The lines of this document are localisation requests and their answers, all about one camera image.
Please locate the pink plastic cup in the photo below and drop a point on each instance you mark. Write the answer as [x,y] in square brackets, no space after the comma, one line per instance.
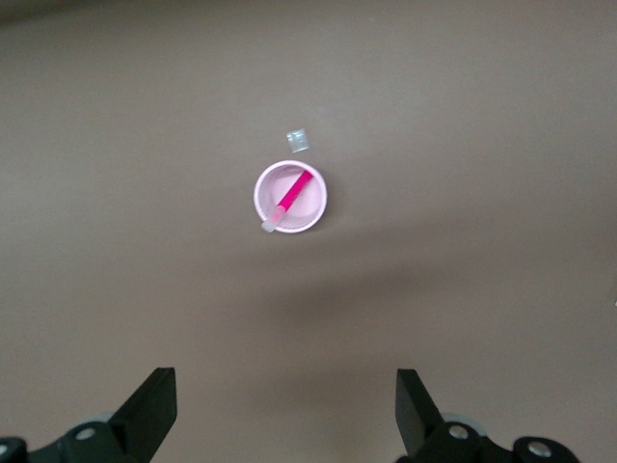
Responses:
[313,202]

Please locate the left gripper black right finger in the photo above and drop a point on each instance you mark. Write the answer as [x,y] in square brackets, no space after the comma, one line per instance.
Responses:
[419,424]

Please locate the pink marker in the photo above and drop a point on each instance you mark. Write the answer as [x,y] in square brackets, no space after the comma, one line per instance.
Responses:
[291,193]

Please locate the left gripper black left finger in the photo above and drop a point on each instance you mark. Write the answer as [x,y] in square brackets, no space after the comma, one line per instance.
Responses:
[140,424]

